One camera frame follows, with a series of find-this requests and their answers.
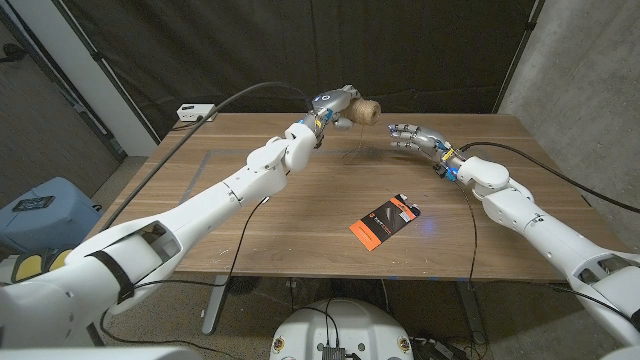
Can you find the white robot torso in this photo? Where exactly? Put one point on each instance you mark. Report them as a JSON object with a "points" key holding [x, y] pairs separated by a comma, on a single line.
{"points": [[350, 325]]}

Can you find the black backdrop stand pole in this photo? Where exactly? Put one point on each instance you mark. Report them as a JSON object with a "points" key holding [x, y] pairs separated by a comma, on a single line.
{"points": [[520, 50], [100, 60]]}

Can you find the long grey tape strip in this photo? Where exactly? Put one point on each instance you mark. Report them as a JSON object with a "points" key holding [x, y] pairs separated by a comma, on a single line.
{"points": [[225, 151]]}

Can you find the white power box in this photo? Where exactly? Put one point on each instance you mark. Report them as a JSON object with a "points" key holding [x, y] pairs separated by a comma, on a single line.
{"points": [[189, 112]]}

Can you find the black backdrop curtain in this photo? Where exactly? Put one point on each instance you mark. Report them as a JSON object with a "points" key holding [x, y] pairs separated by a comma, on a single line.
{"points": [[300, 50]]}

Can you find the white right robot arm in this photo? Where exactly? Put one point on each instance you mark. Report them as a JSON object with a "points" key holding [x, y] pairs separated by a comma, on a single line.
{"points": [[525, 215]]}

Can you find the black ribbed round object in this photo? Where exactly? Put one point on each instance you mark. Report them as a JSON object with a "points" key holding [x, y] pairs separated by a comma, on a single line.
{"points": [[244, 285]]}

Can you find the grey power strip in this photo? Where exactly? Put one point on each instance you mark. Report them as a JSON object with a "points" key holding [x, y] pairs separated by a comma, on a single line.
{"points": [[440, 350]]}

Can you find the grey metal table leg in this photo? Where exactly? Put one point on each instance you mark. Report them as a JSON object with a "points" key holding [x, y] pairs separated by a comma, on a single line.
{"points": [[215, 305], [470, 312]]}

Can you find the brown jute twine spool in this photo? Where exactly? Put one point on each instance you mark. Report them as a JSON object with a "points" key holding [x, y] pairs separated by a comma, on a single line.
{"points": [[365, 112]]}

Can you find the blue storage box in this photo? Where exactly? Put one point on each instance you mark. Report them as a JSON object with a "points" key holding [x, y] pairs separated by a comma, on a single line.
{"points": [[55, 225]]}

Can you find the orange and black package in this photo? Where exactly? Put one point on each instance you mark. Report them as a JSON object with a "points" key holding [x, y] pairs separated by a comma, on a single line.
{"points": [[382, 222]]}

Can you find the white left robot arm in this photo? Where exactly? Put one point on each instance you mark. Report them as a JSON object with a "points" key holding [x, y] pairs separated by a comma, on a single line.
{"points": [[200, 210]]}

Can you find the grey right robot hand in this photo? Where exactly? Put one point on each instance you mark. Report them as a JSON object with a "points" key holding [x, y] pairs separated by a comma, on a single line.
{"points": [[425, 140]]}

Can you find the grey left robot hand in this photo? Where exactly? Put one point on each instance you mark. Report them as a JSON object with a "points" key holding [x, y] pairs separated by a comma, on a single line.
{"points": [[332, 105]]}

